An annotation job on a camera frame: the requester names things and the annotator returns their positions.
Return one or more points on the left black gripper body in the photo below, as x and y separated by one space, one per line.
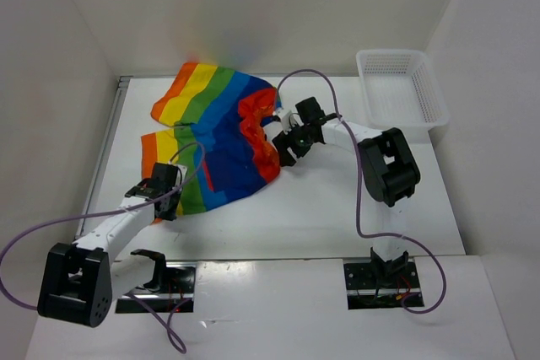
170 214

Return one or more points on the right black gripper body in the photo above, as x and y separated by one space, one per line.
298 139

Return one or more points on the rainbow striped shorts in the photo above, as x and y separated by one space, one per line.
213 120

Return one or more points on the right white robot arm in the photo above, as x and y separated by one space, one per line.
388 173

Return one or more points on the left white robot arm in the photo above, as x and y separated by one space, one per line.
82 279

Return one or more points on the white plastic basket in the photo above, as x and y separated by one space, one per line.
399 89

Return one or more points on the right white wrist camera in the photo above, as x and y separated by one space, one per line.
286 118

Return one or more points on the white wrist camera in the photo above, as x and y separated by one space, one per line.
180 174
286 118

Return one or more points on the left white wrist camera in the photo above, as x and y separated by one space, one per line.
180 174

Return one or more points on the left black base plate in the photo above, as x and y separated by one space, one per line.
176 293

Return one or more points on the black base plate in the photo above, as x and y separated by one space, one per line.
176 293
364 292

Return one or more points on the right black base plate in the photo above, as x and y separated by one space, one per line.
364 292

